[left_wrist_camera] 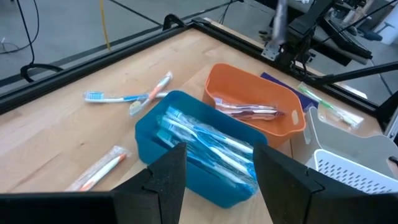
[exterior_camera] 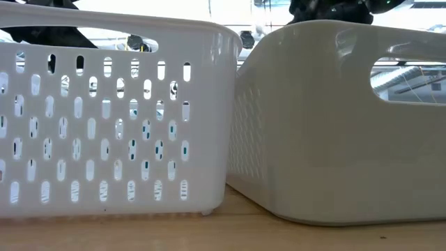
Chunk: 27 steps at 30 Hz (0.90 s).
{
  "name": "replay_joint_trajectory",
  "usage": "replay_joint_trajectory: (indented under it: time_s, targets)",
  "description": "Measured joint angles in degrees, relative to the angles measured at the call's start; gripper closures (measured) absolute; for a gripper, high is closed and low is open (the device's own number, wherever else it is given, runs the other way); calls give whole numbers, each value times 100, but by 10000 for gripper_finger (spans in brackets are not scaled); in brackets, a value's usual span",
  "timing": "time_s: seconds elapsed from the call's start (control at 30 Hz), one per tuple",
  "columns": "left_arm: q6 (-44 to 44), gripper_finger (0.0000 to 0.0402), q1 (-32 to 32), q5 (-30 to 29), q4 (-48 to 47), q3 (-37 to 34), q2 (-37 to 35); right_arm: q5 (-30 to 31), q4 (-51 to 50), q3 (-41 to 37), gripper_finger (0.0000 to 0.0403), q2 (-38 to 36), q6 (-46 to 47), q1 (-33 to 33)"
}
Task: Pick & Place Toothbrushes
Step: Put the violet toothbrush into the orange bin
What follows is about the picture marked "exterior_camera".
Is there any grey plastic basket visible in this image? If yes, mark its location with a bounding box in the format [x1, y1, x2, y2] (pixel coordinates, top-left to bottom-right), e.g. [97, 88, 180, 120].
[226, 19, 446, 227]

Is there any white perforated plastic basket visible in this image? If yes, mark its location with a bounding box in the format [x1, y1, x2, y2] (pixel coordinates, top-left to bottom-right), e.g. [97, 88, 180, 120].
[0, 1, 244, 219]

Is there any black round fixture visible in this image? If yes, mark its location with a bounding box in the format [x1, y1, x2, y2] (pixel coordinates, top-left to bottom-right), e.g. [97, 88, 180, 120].
[240, 30, 256, 50]

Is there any silver corrugated duct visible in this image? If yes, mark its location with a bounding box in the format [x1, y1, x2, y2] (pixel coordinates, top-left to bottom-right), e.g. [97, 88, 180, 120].
[370, 65, 426, 93]

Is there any black arched clamp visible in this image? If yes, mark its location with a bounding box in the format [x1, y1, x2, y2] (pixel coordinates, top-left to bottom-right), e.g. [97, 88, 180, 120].
[125, 33, 153, 54]

